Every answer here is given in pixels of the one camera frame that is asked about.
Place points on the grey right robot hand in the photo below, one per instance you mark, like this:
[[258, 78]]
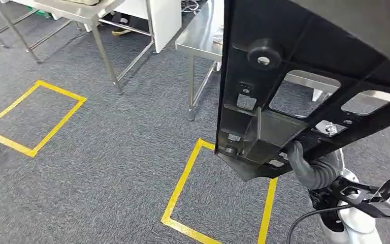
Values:
[[311, 176]]

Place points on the steel table frame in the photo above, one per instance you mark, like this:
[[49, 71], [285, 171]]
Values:
[[16, 33]]

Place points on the white panel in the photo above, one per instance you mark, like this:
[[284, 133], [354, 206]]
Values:
[[164, 20]]

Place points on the steel table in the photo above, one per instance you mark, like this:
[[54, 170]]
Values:
[[200, 37], [80, 8]]

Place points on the yellow tape square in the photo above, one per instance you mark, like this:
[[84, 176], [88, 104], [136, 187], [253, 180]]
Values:
[[181, 188], [58, 126]]

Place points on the black plastic mounting plate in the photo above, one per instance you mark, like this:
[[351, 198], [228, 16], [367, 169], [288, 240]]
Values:
[[242, 30]]

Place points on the robot's white leg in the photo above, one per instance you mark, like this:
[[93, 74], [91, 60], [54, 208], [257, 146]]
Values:
[[360, 227]]

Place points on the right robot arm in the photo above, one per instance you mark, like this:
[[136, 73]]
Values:
[[349, 194]]

